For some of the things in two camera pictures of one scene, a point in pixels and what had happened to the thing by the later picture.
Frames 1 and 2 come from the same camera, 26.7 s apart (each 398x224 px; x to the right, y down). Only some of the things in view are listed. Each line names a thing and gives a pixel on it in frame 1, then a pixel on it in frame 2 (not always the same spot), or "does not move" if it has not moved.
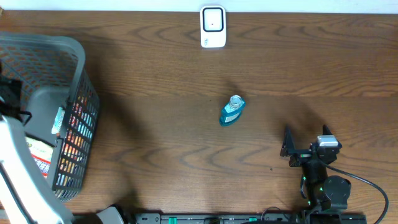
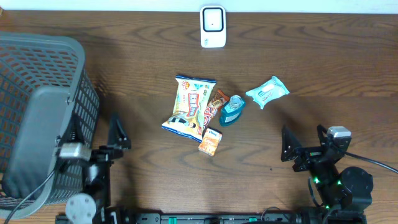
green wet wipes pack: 58,120 -> 264,94
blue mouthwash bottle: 232,111 does not move
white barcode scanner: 212,26 does not move
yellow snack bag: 41,152 -> 193,95
